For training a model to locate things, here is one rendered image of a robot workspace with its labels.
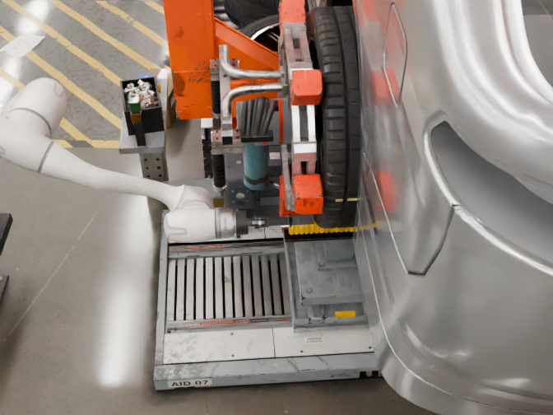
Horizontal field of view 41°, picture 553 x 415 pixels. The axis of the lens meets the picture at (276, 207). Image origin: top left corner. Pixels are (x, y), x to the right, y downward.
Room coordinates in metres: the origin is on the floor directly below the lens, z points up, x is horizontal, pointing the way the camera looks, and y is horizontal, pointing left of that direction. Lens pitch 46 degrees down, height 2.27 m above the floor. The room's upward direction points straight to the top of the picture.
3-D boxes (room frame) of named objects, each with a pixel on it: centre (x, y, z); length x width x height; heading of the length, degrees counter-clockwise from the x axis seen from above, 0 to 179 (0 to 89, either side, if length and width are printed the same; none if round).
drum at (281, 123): (1.72, 0.02, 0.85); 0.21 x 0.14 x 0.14; 94
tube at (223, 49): (1.81, 0.08, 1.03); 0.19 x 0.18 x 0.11; 94
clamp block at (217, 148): (1.54, 0.14, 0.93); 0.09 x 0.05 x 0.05; 94
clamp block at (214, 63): (1.88, 0.16, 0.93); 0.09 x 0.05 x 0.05; 94
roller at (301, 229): (1.61, -0.16, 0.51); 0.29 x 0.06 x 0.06; 94
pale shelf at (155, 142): (2.26, 0.52, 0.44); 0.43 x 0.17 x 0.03; 4
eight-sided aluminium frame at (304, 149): (1.72, -0.05, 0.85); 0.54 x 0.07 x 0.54; 4
